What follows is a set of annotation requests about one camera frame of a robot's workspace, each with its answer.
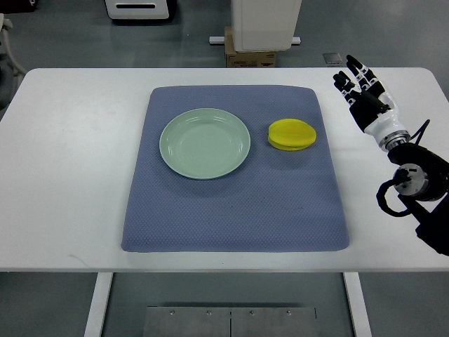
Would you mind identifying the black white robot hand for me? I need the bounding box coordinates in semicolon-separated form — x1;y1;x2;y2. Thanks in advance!
333;55;411;152

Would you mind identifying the yellow starfruit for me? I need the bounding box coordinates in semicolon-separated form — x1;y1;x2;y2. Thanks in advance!
268;118;317;151

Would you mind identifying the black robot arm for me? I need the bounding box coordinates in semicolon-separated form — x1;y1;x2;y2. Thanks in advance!
376;120;448;256

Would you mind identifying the pale green plate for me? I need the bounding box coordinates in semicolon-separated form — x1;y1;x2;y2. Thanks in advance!
159;108;251;180

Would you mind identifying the grey metal floor plate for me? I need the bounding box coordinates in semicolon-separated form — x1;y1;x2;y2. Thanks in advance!
143;307;319;336

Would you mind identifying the grey floor socket cover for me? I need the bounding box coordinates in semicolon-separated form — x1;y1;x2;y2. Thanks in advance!
323;53;343;65

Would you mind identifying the blue textured mat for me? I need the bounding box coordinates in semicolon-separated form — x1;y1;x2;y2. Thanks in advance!
120;84;351;253

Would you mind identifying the brown cardboard box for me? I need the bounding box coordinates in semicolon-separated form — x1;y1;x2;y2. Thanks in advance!
224;27;277;68

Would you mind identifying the white machine with slot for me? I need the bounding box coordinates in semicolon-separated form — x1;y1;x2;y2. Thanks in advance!
105;0;169;20

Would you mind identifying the white chair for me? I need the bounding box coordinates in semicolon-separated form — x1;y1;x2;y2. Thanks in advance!
1;13;27;109

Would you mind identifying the white pedestal cabinet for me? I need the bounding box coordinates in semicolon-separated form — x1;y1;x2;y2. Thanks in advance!
231;0;302;52

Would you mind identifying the white table frame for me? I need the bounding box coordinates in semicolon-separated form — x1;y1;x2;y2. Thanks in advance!
84;272;374;336

